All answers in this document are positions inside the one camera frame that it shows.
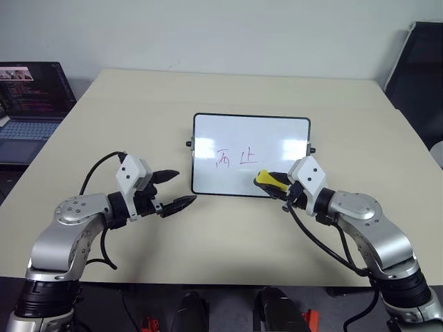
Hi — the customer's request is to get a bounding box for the open dark laptop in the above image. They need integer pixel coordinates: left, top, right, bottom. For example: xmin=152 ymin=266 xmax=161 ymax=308
xmin=0 ymin=62 xmax=78 ymax=167

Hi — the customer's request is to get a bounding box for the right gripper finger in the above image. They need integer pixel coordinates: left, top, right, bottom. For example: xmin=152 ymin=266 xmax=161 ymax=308
xmin=255 ymin=184 xmax=289 ymax=202
xmin=268 ymin=171 xmax=292 ymax=185

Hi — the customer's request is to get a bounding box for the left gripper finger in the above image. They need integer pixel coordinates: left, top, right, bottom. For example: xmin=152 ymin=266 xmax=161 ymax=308
xmin=151 ymin=169 xmax=181 ymax=186
xmin=159 ymin=194 xmax=198 ymax=219

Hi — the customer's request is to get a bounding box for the yellow whiteboard eraser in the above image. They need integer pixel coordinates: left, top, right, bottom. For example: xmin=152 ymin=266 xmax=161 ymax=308
xmin=253 ymin=169 xmax=290 ymax=194

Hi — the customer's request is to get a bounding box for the orange plastic part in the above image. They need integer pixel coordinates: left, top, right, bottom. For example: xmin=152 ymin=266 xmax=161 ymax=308
xmin=139 ymin=315 xmax=162 ymax=332
xmin=301 ymin=308 xmax=320 ymax=332

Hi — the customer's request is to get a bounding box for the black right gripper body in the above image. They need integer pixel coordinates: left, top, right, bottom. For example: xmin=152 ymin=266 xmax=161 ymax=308
xmin=282 ymin=181 xmax=309 ymax=213

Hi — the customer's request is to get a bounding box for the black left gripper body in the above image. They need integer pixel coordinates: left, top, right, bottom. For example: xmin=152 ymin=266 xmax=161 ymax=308
xmin=133 ymin=181 xmax=164 ymax=218

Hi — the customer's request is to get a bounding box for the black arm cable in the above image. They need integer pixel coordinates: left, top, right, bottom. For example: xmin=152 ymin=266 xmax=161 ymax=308
xmin=78 ymin=150 xmax=126 ymax=271
xmin=284 ymin=200 xmax=379 ymax=278

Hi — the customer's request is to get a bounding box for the thin black floor cable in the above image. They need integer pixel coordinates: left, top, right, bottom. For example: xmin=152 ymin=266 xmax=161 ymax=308
xmin=118 ymin=288 xmax=140 ymax=332
xmin=342 ymin=286 xmax=381 ymax=332

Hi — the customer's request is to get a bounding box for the dark rounded shape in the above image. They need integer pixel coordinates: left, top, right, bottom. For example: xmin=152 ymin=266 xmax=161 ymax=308
xmin=253 ymin=286 xmax=306 ymax=332
xmin=177 ymin=291 xmax=210 ymax=332

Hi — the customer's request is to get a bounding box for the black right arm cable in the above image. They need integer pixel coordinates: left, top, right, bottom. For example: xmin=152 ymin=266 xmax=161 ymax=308
xmin=284 ymin=200 xmax=379 ymax=278

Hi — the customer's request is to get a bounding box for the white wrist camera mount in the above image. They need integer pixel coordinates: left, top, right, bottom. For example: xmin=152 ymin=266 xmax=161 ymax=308
xmin=115 ymin=154 xmax=153 ymax=223
xmin=287 ymin=155 xmax=328 ymax=217

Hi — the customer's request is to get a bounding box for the grey rounded object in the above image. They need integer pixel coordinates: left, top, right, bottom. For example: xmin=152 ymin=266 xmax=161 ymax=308
xmin=429 ymin=139 xmax=443 ymax=171

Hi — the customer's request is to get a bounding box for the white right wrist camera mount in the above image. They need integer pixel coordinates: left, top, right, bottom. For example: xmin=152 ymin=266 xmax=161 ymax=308
xmin=287 ymin=155 xmax=328 ymax=217

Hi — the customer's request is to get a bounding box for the black chair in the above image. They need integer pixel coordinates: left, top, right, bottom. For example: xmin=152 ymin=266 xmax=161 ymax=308
xmin=383 ymin=21 xmax=443 ymax=150

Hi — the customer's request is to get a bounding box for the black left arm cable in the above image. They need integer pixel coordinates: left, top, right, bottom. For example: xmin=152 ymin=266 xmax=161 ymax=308
xmin=78 ymin=150 xmax=126 ymax=271

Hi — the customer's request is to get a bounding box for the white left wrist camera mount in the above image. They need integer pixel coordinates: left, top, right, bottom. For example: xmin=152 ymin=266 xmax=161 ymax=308
xmin=115 ymin=154 xmax=153 ymax=223

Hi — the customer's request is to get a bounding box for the small black-framed whiteboard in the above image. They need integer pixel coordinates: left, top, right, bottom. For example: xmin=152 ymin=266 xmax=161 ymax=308
xmin=190 ymin=112 xmax=312 ymax=199

